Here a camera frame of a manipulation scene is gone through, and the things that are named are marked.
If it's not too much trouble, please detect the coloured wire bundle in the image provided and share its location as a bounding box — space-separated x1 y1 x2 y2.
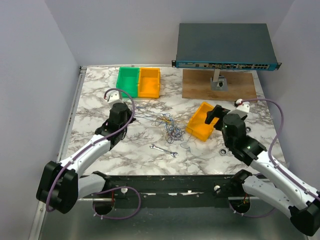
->
124 101 193 153

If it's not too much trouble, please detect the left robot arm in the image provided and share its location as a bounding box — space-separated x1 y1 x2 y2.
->
36 102 135 214

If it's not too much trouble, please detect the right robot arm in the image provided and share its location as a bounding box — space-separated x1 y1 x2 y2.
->
205 103 320 237

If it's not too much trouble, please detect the silver ratchet wrench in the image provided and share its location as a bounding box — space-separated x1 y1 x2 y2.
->
219 126 252 156

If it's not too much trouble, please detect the loose yellow plastic bin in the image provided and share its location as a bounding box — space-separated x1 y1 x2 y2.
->
185 102 219 142

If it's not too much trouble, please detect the orange plastic bin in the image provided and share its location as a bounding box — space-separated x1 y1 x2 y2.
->
137 67 161 99

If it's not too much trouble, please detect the wooden base board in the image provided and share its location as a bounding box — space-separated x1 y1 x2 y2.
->
182 69 257 102

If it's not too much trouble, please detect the green plastic bin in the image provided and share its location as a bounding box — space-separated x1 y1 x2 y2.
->
116 66 140 98

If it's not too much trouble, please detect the small silver open-end wrench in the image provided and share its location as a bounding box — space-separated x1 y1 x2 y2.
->
149 143 179 158

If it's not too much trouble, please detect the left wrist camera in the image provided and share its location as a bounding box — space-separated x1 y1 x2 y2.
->
106 90 123 107

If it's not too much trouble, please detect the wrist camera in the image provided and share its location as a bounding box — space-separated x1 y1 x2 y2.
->
232 98 250 118
106 90 123 107

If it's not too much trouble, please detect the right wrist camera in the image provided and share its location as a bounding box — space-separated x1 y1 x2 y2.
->
232 98 250 118

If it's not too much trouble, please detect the grey switch stand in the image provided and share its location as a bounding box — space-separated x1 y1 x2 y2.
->
210 69 228 92

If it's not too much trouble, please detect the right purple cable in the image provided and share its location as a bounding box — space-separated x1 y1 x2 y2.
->
228 97 320 218

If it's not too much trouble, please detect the purple cable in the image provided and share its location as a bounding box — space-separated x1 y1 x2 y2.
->
228 97 320 218
44 87 142 221

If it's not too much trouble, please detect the blue network switch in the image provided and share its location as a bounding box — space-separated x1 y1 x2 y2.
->
171 23 282 71

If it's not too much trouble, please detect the black mounting rail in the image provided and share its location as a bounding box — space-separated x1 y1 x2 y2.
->
92 169 252 214

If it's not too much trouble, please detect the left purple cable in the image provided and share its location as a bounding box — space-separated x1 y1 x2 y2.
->
44 87 142 221

